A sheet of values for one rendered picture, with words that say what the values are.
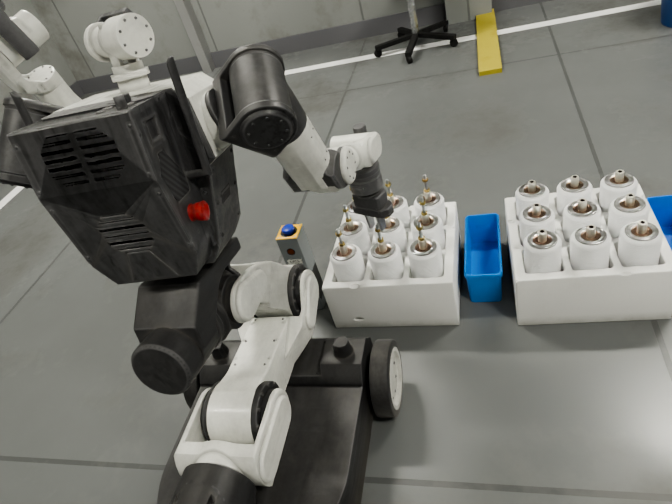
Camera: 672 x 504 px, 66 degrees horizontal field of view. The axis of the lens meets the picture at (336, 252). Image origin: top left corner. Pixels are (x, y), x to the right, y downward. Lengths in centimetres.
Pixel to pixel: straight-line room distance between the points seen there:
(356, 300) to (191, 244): 83
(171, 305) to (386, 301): 78
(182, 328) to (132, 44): 47
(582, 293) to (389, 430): 63
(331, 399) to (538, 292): 63
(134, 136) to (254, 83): 20
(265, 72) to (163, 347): 47
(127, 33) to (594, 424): 127
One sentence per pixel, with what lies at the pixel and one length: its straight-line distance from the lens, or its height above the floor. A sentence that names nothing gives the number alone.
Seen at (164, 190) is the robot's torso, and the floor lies 88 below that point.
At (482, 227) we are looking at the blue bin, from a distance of 185.
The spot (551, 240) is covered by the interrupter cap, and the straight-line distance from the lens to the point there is 149.
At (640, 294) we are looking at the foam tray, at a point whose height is 10.
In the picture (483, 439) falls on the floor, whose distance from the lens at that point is 140.
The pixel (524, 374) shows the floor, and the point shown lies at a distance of 151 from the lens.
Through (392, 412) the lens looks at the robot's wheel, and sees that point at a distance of 136.
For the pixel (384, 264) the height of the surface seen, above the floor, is 24.
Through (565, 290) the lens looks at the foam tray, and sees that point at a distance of 153.
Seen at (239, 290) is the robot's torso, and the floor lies 58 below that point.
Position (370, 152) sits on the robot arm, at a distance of 126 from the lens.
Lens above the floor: 121
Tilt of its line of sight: 38 degrees down
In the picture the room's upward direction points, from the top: 18 degrees counter-clockwise
